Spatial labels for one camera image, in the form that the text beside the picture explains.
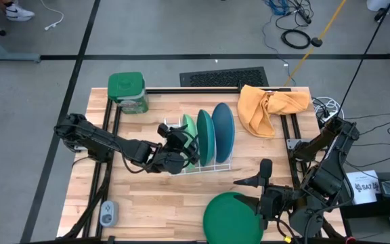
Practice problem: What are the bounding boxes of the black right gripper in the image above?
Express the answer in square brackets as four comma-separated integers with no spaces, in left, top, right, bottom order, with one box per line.
[233,158,303,232]

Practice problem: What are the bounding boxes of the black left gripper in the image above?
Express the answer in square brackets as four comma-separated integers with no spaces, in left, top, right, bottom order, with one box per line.
[147,130,202,176]

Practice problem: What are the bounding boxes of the light green plate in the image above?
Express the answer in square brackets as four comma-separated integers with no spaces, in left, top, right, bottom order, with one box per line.
[181,113,199,171]

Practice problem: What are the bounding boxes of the teal plate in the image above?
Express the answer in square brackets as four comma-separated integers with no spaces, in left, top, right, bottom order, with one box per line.
[196,108,217,167]

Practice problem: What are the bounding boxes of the dark green plate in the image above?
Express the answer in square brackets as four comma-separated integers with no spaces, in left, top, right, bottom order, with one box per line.
[202,191,265,244]

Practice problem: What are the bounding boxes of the dark blue plate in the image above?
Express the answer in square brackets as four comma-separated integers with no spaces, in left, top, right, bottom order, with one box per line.
[211,102,236,164]

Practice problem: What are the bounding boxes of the black floor vent grille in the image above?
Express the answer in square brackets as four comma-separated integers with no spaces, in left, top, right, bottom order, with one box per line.
[179,66,270,88]

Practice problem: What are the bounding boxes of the orange cloth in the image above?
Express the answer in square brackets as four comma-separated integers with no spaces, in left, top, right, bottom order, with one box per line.
[236,84,311,140]

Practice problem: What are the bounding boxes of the green wipes canister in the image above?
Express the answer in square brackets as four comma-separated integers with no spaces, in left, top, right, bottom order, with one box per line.
[107,71,150,115]

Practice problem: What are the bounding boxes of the white power strip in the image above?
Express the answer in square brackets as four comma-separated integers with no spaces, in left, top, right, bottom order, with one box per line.
[321,109,340,123]

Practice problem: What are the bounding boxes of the black side box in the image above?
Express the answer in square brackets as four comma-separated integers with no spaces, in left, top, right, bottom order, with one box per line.
[339,171,390,220]

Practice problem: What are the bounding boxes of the grey furniture base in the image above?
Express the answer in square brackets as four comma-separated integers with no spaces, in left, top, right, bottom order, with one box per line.
[0,9,42,64]

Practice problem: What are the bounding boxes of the person's white shoe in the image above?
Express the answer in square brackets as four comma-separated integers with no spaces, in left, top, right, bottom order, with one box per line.
[5,1,36,22]

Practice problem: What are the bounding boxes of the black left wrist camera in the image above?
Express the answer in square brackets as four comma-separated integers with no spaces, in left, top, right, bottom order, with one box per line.
[156,123,182,143]

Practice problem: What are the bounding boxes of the white wire dish rack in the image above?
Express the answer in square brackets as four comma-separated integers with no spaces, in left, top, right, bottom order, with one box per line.
[162,117,233,176]

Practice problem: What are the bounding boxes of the silver frame bracket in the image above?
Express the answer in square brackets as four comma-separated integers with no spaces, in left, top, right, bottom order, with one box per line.
[286,138,306,150]

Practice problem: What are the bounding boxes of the white coiled cable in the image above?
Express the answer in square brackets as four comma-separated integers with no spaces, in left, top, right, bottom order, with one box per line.
[311,96,342,120]

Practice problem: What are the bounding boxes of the black coiled cable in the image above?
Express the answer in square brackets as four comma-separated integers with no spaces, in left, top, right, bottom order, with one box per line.
[280,28,312,50]

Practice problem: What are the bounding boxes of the blue cable bundle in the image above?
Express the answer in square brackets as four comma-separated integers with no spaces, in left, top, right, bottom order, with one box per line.
[261,0,293,17]

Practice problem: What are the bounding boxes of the yellow cord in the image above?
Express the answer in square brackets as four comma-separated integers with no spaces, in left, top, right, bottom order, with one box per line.
[282,0,348,87]

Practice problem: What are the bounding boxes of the long thin black cable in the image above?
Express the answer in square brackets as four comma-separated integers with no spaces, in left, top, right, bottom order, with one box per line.
[336,0,390,118]

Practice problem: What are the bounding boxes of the white charger cable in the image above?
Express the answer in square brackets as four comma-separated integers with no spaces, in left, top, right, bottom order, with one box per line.
[39,0,65,32]

